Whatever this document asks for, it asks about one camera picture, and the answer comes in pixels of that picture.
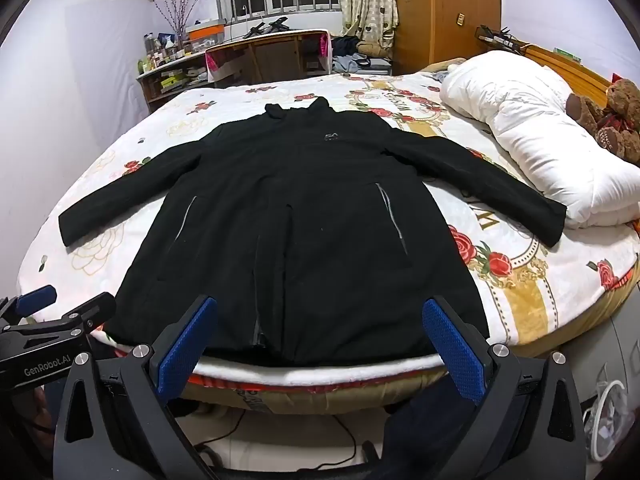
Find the wooden wardrobe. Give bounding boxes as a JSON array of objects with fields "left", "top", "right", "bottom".
[{"left": 392, "top": 0, "right": 502, "bottom": 75}]

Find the wooden headboard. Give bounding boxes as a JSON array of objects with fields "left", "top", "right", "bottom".
[{"left": 520, "top": 42, "right": 613, "bottom": 91}]

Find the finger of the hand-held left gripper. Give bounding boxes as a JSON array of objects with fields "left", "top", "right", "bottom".
[
  {"left": 0, "top": 284, "right": 57, "bottom": 328},
  {"left": 2, "top": 291, "right": 117, "bottom": 343}
]

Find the patterned curtain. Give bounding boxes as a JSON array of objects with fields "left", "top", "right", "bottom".
[{"left": 336, "top": 0, "right": 401, "bottom": 53}]

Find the vase of purple branches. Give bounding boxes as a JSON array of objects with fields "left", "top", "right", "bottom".
[{"left": 152, "top": 0, "right": 207, "bottom": 43}]

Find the black wire rack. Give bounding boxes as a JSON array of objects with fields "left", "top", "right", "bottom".
[{"left": 475, "top": 25, "right": 521, "bottom": 53}]

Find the brown teddy bear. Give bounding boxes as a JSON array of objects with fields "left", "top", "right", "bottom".
[{"left": 566, "top": 78, "right": 640, "bottom": 166}]

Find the white plastic bag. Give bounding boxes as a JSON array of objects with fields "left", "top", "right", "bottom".
[{"left": 582, "top": 375, "right": 632, "bottom": 461}]

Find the beige pillow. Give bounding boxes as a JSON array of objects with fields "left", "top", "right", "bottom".
[{"left": 425, "top": 57, "right": 468, "bottom": 74}]

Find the cluttered wooden shelf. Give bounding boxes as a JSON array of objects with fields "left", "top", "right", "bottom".
[{"left": 137, "top": 32, "right": 193, "bottom": 73}]

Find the black jacket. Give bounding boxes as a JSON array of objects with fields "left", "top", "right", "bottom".
[{"left": 58, "top": 97, "right": 567, "bottom": 367}]

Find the pile of clothes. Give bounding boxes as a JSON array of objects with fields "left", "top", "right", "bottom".
[{"left": 330, "top": 36, "right": 393, "bottom": 75}]

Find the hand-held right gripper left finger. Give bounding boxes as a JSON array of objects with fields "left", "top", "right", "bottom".
[{"left": 57, "top": 294, "right": 236, "bottom": 480}]

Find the wooden desk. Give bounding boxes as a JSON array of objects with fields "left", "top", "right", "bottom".
[{"left": 136, "top": 29, "right": 332, "bottom": 113}]

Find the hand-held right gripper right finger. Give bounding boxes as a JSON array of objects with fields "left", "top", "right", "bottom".
[{"left": 421, "top": 296, "right": 586, "bottom": 480}]

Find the floral printed bed blanket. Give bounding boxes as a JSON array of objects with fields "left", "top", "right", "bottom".
[{"left": 15, "top": 71, "right": 640, "bottom": 411}]

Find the black folding stand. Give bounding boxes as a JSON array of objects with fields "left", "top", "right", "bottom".
[{"left": 244, "top": 17, "right": 291, "bottom": 40}]

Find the black floor cable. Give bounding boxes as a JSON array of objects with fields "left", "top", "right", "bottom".
[{"left": 192, "top": 407, "right": 358, "bottom": 461}]

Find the orange-lid plastic box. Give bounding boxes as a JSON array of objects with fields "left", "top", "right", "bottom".
[{"left": 186, "top": 19, "right": 226, "bottom": 53}]

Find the white duvet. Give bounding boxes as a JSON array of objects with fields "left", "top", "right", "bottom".
[{"left": 440, "top": 50, "right": 640, "bottom": 229}]

